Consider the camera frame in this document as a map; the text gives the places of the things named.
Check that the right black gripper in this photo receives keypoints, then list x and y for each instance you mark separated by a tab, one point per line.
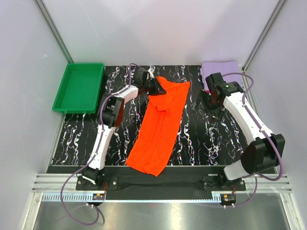
216	113

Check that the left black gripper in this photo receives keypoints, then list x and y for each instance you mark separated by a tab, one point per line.
157	90

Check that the orange t shirt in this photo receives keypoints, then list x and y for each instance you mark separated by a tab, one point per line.
158	133

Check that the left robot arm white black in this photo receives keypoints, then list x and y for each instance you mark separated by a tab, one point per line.
110	117

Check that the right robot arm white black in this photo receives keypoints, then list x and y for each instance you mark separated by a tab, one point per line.
263	155

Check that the folded purple t shirt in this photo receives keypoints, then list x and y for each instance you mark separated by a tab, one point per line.
208	68

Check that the green plastic bin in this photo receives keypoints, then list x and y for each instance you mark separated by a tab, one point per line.
79	88

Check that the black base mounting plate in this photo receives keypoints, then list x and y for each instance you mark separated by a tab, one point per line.
172	176

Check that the right small circuit board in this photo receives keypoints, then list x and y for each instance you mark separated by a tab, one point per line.
228	198

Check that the small circuit board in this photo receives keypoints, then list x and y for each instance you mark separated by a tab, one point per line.
228	198
98	196

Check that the left small circuit board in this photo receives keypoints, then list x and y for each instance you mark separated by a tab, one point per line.
98	196

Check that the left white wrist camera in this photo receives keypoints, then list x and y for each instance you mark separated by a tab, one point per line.
150	73

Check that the aluminium frame rail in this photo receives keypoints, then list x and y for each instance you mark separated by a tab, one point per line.
53	189

